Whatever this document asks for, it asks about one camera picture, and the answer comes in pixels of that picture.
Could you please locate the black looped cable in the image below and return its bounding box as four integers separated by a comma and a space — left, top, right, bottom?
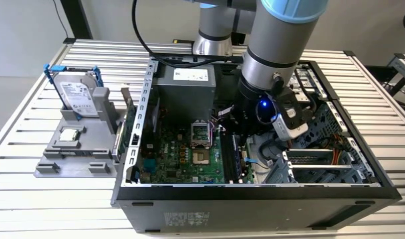
257, 135, 289, 163

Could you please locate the green motherboard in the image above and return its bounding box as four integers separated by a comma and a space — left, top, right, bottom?
138, 121, 256, 185

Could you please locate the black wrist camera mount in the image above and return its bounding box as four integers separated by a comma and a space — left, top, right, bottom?
268, 86, 314, 127

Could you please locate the grey disk bay cage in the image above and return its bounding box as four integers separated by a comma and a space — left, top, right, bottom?
265, 148, 380, 185

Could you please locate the grey power supply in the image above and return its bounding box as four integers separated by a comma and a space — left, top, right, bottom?
152, 63, 217, 125

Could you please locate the blue flat cable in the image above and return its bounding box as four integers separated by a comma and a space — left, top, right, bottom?
244, 156, 273, 166

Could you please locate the RAM stick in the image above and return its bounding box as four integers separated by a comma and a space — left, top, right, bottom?
230, 134, 241, 181

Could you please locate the CPU socket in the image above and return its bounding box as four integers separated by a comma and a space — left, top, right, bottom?
192, 148, 212, 165

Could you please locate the silver CPU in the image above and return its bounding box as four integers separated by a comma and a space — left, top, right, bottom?
57, 129, 80, 143

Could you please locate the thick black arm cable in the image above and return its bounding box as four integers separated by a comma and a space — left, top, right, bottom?
130, 0, 245, 67

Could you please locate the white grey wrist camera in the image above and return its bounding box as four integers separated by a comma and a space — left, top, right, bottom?
272, 107, 310, 141

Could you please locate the silver drive bay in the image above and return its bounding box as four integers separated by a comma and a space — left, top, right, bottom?
290, 63, 324, 104

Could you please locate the neighbouring metal table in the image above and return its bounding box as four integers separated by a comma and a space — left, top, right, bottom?
384, 53, 405, 111

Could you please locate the blue disk carrier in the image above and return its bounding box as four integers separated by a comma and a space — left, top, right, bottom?
41, 64, 105, 122

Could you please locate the silver hard disk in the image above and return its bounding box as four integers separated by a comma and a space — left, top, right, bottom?
50, 72, 100, 118

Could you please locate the perforated metal panel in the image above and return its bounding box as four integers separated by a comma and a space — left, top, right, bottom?
301, 102, 350, 150

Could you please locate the thin black wall cable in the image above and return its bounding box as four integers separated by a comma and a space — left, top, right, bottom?
54, 0, 69, 38

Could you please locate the orange wire bundle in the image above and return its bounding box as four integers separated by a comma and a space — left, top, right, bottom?
324, 134, 344, 166

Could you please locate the black upright post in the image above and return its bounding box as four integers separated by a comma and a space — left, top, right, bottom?
60, 0, 94, 40

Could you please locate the green graphics card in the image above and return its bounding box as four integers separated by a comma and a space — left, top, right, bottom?
112, 87, 138, 163

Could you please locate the black PC case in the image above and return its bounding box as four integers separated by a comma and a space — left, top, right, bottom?
109, 51, 402, 234

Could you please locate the teal expansion slot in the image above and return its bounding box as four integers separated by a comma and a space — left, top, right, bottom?
142, 159, 157, 175

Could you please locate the grey parts rack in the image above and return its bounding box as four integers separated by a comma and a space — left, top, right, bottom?
34, 87, 130, 179

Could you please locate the black RAM slot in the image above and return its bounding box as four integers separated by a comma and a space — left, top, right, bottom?
220, 130, 234, 184

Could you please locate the metal socket cover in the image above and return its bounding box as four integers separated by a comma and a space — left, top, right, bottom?
190, 119, 212, 148

